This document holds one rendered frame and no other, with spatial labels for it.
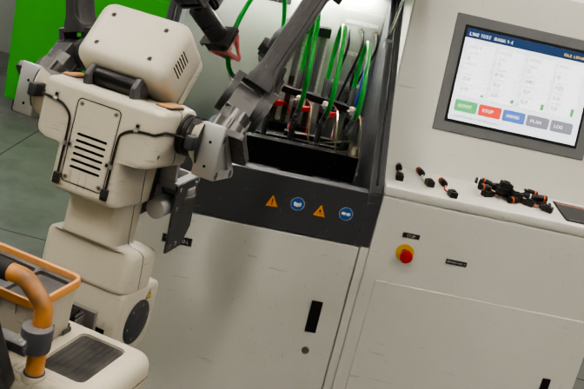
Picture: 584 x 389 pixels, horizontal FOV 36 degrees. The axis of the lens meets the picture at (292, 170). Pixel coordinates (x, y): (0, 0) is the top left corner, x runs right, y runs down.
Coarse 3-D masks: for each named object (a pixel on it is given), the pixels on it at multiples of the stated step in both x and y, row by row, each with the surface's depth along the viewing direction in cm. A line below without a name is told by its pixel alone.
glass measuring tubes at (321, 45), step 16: (320, 32) 285; (304, 48) 289; (320, 48) 287; (288, 64) 291; (320, 64) 289; (288, 80) 292; (288, 96) 292; (288, 112) 296; (304, 112) 294; (272, 128) 294; (304, 128) 295
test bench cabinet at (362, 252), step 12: (360, 252) 254; (360, 264) 255; (360, 276) 256; (348, 288) 258; (348, 300) 259; (348, 312) 260; (336, 336) 262; (336, 348) 264; (336, 360) 265; (324, 384) 267
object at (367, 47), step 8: (368, 48) 257; (360, 56) 269; (368, 56) 255; (360, 64) 270; (368, 64) 253; (352, 88) 273; (352, 96) 274; (360, 96) 252; (352, 104) 275; (360, 104) 252; (352, 120) 257; (352, 128) 263
